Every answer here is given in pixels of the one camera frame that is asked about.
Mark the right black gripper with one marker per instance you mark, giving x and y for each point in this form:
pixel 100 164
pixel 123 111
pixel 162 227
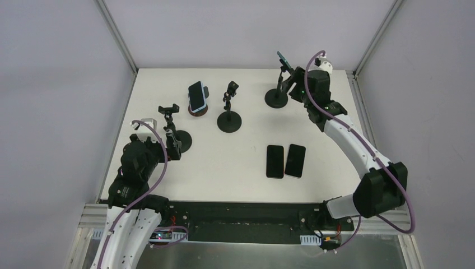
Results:
pixel 294 82

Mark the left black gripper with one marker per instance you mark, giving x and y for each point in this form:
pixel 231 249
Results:
pixel 172 144

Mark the teal phone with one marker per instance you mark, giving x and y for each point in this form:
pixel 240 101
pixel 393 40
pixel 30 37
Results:
pixel 285 66

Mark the black round-base phone stand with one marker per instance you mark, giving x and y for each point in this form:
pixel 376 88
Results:
pixel 229 121

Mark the black phone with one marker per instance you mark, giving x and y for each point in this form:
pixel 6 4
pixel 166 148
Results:
pixel 295 161
pixel 275 162

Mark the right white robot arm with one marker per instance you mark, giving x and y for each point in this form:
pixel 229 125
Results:
pixel 382 182

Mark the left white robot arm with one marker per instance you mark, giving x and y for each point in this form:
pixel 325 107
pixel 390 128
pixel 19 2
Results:
pixel 133 212

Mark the brown-base phone holder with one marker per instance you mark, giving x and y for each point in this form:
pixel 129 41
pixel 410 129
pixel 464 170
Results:
pixel 202 112

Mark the blue-cased phone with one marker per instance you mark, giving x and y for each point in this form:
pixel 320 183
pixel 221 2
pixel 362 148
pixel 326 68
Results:
pixel 197 97

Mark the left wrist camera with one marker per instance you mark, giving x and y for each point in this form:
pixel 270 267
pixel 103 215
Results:
pixel 143 133

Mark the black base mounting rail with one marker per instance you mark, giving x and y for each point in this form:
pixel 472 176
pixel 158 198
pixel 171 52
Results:
pixel 257 223

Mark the left white cable duct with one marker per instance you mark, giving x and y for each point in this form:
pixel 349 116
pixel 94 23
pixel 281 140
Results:
pixel 168 236

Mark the white cable duct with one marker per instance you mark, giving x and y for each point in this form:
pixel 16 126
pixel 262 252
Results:
pixel 310 240
pixel 168 236

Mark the right aluminium frame post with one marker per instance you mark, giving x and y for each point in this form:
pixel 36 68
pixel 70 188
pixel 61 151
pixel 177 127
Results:
pixel 375 40

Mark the aluminium frame post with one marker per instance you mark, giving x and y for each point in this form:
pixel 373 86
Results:
pixel 116 34
pixel 375 40

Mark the left aluminium frame post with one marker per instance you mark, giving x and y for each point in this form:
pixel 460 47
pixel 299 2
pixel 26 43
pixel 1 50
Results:
pixel 116 34

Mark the right white cable duct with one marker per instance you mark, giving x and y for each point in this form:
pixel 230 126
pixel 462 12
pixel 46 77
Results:
pixel 310 240

